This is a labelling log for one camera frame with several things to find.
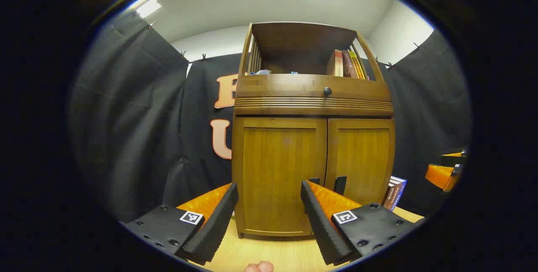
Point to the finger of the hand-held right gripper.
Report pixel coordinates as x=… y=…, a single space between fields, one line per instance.
x=456 y=156
x=439 y=176

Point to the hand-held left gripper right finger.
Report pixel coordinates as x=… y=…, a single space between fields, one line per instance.
x=321 y=230

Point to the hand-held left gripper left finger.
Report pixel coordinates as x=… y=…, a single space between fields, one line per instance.
x=214 y=225

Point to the wooden cabinet door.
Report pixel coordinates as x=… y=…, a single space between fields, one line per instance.
x=277 y=171
x=361 y=158

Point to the wooden double-door shoe cabinet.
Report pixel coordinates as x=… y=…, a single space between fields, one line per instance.
x=294 y=40

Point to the wooden cabinet drawer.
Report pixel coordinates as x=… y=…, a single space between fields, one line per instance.
x=277 y=85

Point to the blue book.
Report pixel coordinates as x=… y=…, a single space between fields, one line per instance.
x=399 y=192

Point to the reddish brown book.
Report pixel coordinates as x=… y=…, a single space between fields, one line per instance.
x=388 y=192

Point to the yellow book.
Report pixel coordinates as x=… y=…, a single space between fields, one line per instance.
x=358 y=66

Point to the black backdrop cloth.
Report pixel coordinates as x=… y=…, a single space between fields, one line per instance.
x=134 y=116

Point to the black drawer knob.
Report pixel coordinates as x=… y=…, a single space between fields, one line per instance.
x=327 y=91

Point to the dark red book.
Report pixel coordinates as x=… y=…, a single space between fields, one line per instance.
x=349 y=64

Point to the white and blue object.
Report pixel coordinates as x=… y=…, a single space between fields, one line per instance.
x=260 y=72

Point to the small ceiling light panel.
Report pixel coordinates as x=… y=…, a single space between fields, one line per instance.
x=148 y=8

